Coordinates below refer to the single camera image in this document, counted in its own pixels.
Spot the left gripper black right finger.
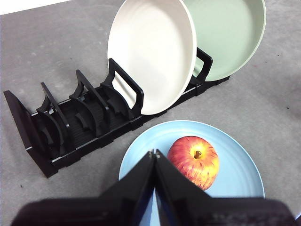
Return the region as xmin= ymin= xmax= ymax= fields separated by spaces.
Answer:
xmin=154 ymin=148 xmax=298 ymax=226

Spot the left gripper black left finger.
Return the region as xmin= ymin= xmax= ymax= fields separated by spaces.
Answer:
xmin=11 ymin=150 xmax=156 ymax=226

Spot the red yellow apple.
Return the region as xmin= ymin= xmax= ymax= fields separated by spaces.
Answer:
xmin=166 ymin=136 xmax=221 ymax=191

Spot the blue plate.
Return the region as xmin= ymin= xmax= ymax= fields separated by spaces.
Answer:
xmin=118 ymin=120 xmax=266 ymax=226

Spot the black plate rack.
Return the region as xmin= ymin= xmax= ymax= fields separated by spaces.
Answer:
xmin=3 ymin=47 xmax=231 ymax=178

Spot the cream plate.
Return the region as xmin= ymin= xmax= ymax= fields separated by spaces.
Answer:
xmin=107 ymin=0 xmax=198 ymax=116

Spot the green plate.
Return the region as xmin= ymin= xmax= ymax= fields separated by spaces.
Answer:
xmin=182 ymin=0 xmax=267 ymax=82

